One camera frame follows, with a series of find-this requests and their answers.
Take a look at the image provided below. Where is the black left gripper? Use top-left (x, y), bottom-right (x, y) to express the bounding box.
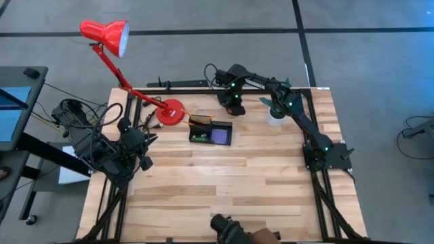
top-left (117, 117), bottom-right (159, 172)

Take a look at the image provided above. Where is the purple sticky note pad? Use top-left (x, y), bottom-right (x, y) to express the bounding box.
top-left (210, 127), bottom-right (229, 145)

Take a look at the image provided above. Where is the black mesh desk organizer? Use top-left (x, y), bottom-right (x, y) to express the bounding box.
top-left (188, 114), bottom-right (233, 147)

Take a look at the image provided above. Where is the green plant in white pot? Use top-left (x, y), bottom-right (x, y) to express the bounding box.
top-left (259, 78), bottom-right (304, 127)

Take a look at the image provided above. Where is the red desk lamp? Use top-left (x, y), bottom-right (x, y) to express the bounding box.
top-left (79, 19), bottom-right (186, 127)

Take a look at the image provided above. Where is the white paper sheet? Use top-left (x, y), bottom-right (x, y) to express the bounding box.
top-left (58, 145), bottom-right (91, 186)

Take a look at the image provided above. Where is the grey rolling desk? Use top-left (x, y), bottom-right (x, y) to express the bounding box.
top-left (0, 66), bottom-right (91, 226)

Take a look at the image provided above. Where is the blue monitor screen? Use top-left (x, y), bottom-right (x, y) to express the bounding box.
top-left (0, 86), bottom-right (33, 142)

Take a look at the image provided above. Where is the black computer mouse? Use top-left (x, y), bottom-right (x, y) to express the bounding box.
top-left (22, 67), bottom-right (41, 79)

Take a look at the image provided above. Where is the black lamp power cord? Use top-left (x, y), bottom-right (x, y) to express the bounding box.
top-left (141, 96), bottom-right (164, 131)

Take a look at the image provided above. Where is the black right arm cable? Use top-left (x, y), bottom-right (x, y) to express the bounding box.
top-left (203, 63), bottom-right (220, 89)

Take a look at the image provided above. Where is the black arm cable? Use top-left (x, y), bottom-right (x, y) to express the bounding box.
top-left (60, 98), bottom-right (125, 163)
top-left (203, 63), bottom-right (220, 89)

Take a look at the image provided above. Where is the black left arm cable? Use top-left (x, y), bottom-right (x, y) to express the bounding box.
top-left (60, 98), bottom-right (125, 163)

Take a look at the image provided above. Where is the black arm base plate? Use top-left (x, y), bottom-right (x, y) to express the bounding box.
top-left (303, 142), bottom-right (353, 170)

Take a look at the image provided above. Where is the grey stand with cables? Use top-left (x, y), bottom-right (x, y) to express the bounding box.
top-left (396, 115), bottom-right (434, 160)

